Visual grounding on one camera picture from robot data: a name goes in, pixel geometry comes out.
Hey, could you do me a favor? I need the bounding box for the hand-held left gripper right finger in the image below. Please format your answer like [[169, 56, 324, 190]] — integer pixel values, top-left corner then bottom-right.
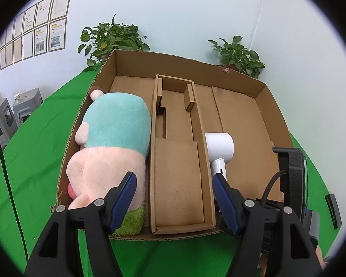
[[213, 174, 325, 277]]

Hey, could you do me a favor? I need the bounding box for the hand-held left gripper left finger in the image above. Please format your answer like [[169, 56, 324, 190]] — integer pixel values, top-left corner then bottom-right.
[[24, 172, 137, 277]]

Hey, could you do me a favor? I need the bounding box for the white hair dryer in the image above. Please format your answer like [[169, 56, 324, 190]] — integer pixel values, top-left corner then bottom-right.
[[205, 132, 235, 179]]

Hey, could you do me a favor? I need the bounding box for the small cardboard insert box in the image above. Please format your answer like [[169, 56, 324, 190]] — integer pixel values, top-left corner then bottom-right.
[[148, 74, 217, 235]]

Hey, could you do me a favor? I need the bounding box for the large cardboard box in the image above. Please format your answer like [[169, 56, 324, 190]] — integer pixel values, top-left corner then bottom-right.
[[50, 49, 292, 241]]

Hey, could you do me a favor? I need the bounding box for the teal and pink plush toy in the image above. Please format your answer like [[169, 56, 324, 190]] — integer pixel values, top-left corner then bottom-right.
[[66, 86, 152, 236]]

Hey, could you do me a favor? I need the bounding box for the black rectangular device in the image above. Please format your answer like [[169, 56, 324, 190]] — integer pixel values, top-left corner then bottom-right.
[[325, 193, 342, 229]]

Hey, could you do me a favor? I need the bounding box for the green tablecloth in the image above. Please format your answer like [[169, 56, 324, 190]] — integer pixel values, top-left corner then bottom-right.
[[0, 69, 339, 277]]

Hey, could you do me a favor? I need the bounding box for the small potted green plant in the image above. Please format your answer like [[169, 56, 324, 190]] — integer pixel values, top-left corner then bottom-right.
[[208, 35, 266, 80]]

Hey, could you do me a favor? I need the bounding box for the grey plastic stool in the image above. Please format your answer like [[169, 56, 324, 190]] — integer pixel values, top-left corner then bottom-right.
[[0, 98, 18, 148], [13, 88, 44, 126]]

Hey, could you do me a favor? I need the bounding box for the large potted green plant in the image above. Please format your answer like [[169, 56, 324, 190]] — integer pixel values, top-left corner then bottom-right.
[[78, 13, 151, 72]]

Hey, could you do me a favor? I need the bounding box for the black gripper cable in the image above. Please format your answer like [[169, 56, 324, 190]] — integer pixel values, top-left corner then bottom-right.
[[262, 171, 286, 205]]

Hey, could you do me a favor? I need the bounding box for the black floor cable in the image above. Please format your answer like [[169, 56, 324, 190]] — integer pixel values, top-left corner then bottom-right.
[[0, 124, 29, 266]]

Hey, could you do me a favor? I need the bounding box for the group of framed wall certificates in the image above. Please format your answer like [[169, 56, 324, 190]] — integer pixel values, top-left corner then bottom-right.
[[0, 0, 74, 77]]

